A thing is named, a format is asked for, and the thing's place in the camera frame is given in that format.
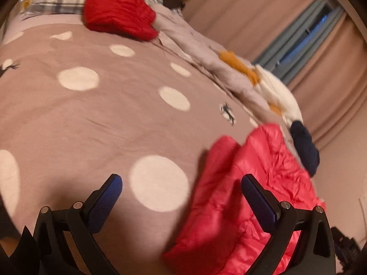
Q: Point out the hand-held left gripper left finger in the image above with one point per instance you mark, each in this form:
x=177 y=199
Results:
x=106 y=200

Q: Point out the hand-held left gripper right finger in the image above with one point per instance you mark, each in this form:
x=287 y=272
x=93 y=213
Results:
x=259 y=203

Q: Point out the red hooded puffer jacket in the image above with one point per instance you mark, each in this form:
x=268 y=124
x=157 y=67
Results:
x=223 y=192

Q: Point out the navy folded garment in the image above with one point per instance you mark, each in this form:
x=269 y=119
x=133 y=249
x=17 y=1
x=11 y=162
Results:
x=305 y=146

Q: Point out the polka dot taupe bedsheet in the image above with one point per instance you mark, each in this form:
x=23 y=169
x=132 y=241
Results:
x=86 y=126

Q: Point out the dark object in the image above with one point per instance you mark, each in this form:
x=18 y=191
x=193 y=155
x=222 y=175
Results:
x=344 y=246

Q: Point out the white fleece blanket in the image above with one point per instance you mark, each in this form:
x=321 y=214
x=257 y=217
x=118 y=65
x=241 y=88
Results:
x=278 y=91

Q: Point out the beige curtain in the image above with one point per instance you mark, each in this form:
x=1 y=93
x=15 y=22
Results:
x=338 y=91
x=243 y=14

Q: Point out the orange cloth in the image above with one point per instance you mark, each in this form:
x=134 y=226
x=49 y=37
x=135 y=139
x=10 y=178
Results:
x=238 y=66

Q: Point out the grey quilt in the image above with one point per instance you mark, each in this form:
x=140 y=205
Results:
x=200 y=45

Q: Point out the dark red folded garment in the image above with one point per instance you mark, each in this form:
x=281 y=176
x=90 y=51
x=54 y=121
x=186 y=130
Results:
x=120 y=14

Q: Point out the grey window frame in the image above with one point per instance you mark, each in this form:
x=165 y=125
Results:
x=301 y=40

